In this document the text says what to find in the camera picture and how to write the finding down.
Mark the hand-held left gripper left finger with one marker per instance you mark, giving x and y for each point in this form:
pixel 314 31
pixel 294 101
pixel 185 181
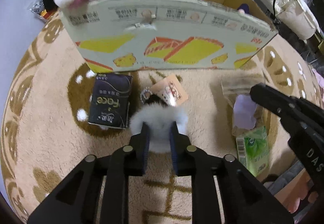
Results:
pixel 144 143

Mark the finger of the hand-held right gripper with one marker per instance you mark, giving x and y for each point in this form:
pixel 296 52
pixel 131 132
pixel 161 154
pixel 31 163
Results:
pixel 273 101

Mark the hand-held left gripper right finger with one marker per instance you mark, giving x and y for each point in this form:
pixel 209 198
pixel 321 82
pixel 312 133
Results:
pixel 174 145

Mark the lavender plush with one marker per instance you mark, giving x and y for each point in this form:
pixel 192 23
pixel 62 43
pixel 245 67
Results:
pixel 243 112

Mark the white-haired purple plush doll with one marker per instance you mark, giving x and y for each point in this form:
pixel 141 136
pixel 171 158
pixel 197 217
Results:
pixel 243 7

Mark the printed cardboard box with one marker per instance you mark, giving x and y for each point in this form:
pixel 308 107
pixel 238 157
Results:
pixel 177 29

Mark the grey cloth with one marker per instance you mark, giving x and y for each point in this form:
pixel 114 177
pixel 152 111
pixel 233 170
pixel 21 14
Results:
pixel 286 170

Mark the green tissue packet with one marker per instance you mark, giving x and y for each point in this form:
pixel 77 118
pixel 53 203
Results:
pixel 253 148

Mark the black tissue packet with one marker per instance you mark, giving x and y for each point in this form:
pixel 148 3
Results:
pixel 108 102

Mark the peach cloth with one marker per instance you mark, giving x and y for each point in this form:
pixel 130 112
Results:
pixel 293 191

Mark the orange cartoon tag card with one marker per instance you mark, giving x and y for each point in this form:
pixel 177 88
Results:
pixel 169 88

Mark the beige round patterned rug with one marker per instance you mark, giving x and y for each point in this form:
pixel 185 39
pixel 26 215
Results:
pixel 50 112

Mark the pile of snack bags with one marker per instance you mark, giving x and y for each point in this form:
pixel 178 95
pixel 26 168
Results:
pixel 38 8

